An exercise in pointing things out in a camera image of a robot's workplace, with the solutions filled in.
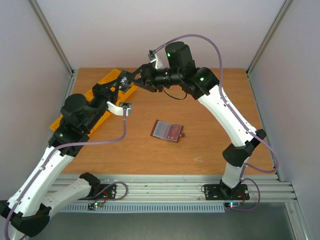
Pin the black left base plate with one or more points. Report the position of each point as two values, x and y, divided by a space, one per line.
101 192

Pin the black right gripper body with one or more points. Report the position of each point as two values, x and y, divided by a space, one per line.
145 77

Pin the right small circuit board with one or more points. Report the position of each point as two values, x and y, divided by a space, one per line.
233 205

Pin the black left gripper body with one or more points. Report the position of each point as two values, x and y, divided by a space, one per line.
98 92

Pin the grey slotted cable duct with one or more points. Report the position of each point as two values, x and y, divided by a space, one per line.
136 208

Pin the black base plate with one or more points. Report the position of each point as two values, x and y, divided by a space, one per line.
214 192
101 192

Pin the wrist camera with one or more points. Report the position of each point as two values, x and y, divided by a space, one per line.
124 108
155 60

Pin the left small circuit board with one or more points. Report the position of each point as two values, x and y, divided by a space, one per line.
96 205

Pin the left aluminium frame post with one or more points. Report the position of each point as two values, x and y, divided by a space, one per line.
49 32

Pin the small circuit board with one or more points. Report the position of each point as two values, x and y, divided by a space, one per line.
233 205
96 205

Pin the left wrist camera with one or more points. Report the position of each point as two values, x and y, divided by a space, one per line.
124 108

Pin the right aluminium frame post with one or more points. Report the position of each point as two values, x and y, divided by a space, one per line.
285 6

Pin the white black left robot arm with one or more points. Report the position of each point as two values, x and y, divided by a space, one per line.
30 209

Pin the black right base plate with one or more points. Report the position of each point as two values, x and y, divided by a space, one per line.
214 192

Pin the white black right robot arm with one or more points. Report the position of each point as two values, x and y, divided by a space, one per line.
202 84

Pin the aluminium frame post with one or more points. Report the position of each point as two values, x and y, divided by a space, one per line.
285 6
49 32

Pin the black VIP card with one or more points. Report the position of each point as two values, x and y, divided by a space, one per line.
125 80

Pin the yellow bin near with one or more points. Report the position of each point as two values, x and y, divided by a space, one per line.
54 126

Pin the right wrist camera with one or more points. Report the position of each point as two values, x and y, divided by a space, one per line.
155 60

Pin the brown leather card holder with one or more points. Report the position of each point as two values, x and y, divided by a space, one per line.
167 131

